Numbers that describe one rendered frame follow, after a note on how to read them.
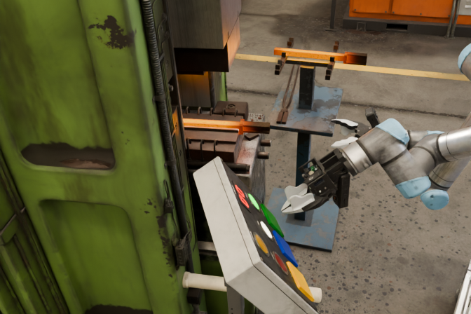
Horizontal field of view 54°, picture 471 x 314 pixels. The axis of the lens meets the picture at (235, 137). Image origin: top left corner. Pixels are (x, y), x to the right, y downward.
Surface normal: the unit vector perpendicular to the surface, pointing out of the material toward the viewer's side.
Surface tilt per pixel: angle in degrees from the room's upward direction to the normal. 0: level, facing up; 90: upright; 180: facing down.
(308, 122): 0
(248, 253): 30
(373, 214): 0
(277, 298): 90
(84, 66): 89
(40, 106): 89
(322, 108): 0
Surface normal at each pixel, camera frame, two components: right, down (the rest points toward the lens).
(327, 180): 0.26, 0.55
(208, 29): -0.17, 0.58
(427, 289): -0.04, -0.81
